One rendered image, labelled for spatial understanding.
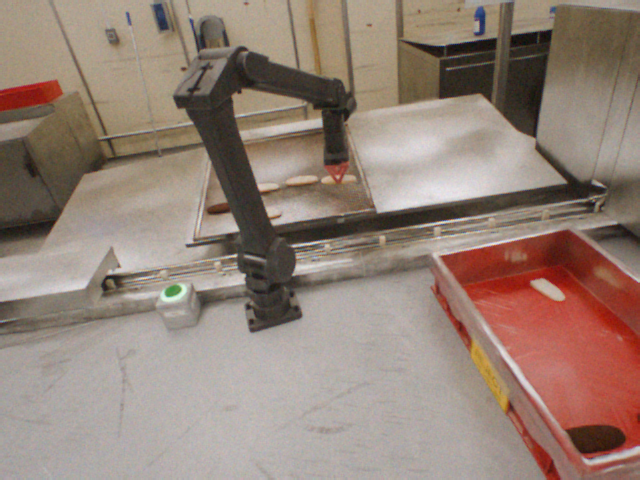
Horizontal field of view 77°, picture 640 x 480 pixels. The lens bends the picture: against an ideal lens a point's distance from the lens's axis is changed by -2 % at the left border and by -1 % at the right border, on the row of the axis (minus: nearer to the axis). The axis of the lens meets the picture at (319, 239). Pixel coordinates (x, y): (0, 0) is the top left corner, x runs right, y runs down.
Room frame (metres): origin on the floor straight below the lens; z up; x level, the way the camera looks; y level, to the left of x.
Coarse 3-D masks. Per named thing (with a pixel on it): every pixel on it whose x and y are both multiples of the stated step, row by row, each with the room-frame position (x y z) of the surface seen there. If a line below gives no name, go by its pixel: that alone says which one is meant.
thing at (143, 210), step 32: (160, 160) 1.87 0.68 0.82; (192, 160) 1.79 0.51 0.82; (96, 192) 1.60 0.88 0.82; (128, 192) 1.54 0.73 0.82; (160, 192) 1.48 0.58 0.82; (192, 192) 1.43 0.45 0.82; (544, 192) 1.02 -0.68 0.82; (64, 224) 1.34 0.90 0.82; (96, 224) 1.29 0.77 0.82; (128, 224) 1.25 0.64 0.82; (160, 224) 1.21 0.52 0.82; (352, 224) 1.02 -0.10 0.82; (384, 224) 0.99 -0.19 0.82; (416, 224) 0.96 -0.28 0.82; (128, 256) 1.04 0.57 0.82; (160, 256) 1.01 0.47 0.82; (192, 256) 0.98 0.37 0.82; (96, 320) 0.77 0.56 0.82
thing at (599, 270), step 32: (448, 256) 0.67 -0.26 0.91; (480, 256) 0.68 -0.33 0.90; (512, 256) 0.68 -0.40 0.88; (544, 256) 0.68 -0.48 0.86; (576, 256) 0.65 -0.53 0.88; (608, 256) 0.58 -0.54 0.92; (448, 288) 0.58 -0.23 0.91; (608, 288) 0.56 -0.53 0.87; (480, 320) 0.48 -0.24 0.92; (512, 384) 0.36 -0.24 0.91; (544, 416) 0.29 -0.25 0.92; (544, 448) 0.27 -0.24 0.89; (576, 448) 0.25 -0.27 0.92
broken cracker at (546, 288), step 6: (534, 282) 0.64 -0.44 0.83; (540, 282) 0.64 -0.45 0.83; (546, 282) 0.63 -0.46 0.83; (534, 288) 0.63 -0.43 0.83; (540, 288) 0.62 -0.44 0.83; (546, 288) 0.62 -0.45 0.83; (552, 288) 0.61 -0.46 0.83; (558, 288) 0.61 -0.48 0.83; (546, 294) 0.60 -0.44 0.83; (552, 294) 0.60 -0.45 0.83; (558, 294) 0.60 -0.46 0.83; (558, 300) 0.58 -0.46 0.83
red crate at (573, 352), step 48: (432, 288) 0.67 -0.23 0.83; (480, 288) 0.66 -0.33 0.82; (528, 288) 0.64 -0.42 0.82; (576, 288) 0.61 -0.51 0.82; (528, 336) 0.51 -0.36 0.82; (576, 336) 0.49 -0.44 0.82; (624, 336) 0.47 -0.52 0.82; (576, 384) 0.40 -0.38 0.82; (624, 384) 0.38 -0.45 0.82; (528, 432) 0.32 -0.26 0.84; (624, 432) 0.31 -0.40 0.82
